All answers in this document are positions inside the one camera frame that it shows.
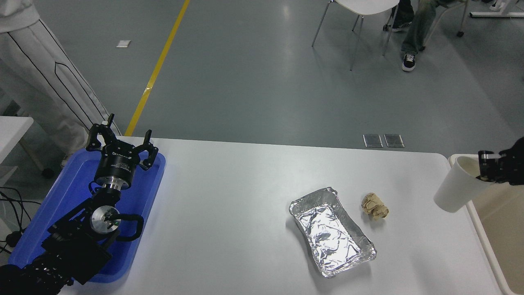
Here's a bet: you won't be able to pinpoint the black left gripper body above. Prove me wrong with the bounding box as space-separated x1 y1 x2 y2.
94 143 140 185

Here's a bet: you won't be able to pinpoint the pale paper cup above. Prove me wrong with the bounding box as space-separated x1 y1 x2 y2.
433 156 494 213

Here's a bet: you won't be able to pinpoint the blue plastic tray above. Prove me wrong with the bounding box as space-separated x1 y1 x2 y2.
8 147 166 284

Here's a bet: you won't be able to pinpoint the large pale bin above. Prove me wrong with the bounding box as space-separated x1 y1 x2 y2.
448 154 524 295

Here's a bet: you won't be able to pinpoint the white side table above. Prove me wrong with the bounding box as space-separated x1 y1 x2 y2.
0 116 54 179

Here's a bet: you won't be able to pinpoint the standing person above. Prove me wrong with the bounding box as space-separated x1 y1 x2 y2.
0 0 122 168

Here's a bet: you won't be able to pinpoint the yellow floor tape line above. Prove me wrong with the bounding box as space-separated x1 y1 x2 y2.
124 0 191 137

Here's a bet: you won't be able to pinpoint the crumpled tan paper ball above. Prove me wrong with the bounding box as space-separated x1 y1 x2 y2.
361 192 389 220

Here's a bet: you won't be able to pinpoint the chair legs with casters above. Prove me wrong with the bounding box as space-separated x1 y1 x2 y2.
424 0 470 38

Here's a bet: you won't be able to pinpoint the white table base bar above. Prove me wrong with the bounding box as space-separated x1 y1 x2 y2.
470 0 524 19

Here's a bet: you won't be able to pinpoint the seated person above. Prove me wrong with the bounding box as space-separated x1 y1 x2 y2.
383 0 467 73

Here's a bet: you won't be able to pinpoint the silver foil tray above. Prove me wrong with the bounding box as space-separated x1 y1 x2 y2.
289 187 377 278

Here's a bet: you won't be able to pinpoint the white chair with metal legs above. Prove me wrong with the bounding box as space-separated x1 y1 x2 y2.
311 0 400 71

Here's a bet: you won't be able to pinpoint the black cables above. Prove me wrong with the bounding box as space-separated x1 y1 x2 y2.
0 187 42 254

